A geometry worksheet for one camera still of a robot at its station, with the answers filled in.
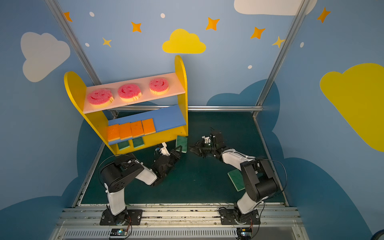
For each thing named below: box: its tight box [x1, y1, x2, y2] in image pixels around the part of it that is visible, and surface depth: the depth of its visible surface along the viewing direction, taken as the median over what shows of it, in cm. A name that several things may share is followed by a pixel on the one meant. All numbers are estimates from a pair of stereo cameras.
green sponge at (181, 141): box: [175, 135, 188, 154], surface depth 94 cm
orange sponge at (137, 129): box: [130, 120, 145, 138], surface depth 92 cm
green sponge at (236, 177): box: [227, 169, 245, 192], surface depth 89 cm
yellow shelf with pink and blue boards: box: [64, 55, 189, 155], surface depth 83 cm
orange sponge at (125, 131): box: [119, 122, 133, 141], surface depth 92 cm
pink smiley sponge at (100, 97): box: [87, 88, 114, 108], surface depth 68 cm
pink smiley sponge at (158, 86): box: [149, 78, 169, 96], surface depth 75 cm
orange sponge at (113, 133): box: [107, 124, 121, 142], surface depth 90 cm
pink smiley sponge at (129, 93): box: [118, 84, 142, 103], surface depth 71 cm
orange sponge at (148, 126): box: [141, 118, 157, 136], surface depth 95 cm
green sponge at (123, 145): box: [117, 140, 131, 151], surface depth 100 cm
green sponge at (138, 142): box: [132, 136, 145, 149], surface depth 103 cm
